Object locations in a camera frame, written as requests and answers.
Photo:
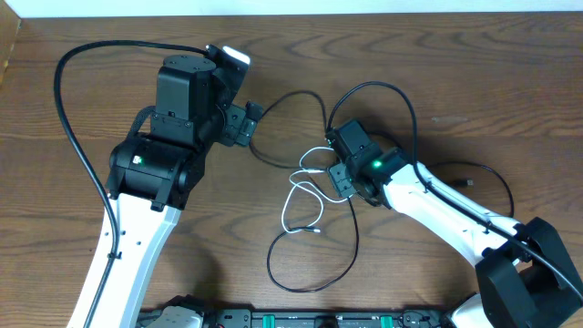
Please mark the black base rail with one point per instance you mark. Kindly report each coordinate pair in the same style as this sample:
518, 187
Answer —
187, 311

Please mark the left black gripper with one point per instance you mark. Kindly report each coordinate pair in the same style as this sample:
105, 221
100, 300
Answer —
245, 124

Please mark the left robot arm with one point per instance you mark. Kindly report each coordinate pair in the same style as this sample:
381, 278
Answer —
152, 173

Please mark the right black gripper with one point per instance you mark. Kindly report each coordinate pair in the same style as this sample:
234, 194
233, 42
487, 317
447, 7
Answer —
338, 176

